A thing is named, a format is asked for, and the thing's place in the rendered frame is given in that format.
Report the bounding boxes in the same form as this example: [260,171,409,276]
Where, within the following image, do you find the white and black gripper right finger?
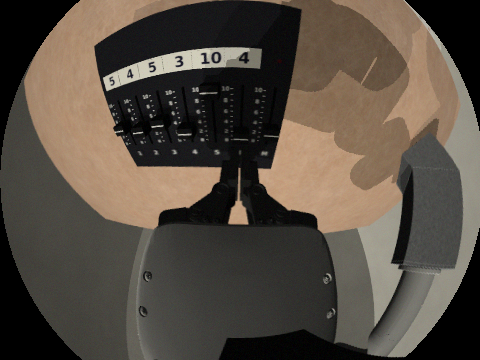
[240,147,318,229]

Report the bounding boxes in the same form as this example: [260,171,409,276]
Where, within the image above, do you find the black lighting desk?
[94,0,302,169]

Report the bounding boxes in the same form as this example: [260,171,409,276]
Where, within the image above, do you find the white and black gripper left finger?
[158,147,239,226]

